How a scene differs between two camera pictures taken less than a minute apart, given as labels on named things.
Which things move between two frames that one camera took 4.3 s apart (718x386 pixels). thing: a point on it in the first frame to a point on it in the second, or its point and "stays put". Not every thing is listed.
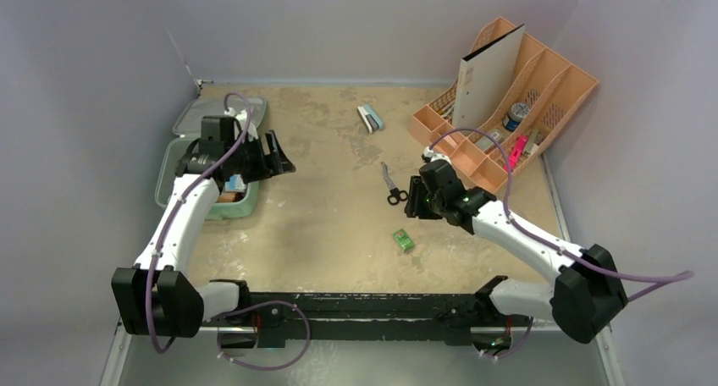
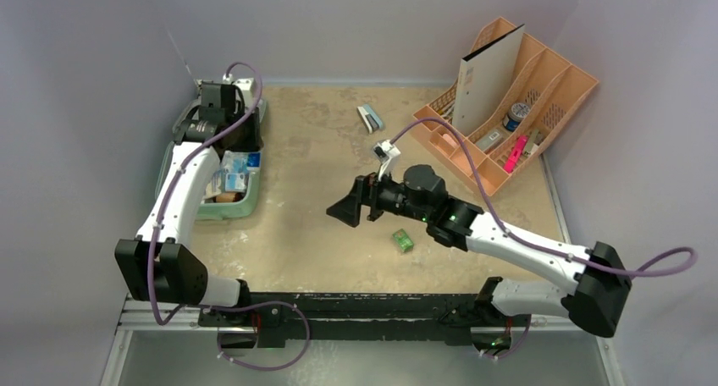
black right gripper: [423, 198] to [367, 198]
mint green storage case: [237, 201] stays put
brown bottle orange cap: [230, 197] stays put
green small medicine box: [403, 239] stays put
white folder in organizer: [486, 75] stays put
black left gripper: [268, 165] to [253, 143]
